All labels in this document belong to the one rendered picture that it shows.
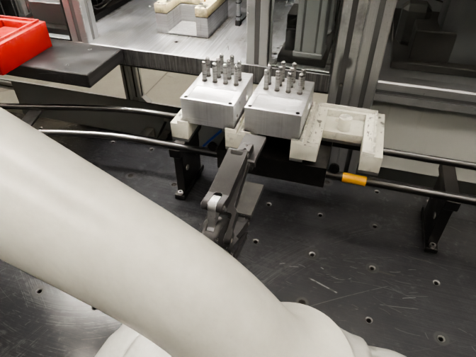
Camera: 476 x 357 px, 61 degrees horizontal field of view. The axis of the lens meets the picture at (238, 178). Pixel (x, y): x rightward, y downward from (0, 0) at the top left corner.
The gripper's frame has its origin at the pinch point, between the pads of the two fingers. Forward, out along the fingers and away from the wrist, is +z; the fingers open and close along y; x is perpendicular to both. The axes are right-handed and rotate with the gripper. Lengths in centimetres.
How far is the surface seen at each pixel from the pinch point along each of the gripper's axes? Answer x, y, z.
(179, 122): 16.6, -1.9, 12.1
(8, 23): 63, 6, 27
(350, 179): -14.1, -8.8, 14.0
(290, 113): -2.7, 2.6, 13.4
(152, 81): 122, -88, 181
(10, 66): 55, 2, 16
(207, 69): 14.8, 4.1, 21.8
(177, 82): 105, -88, 184
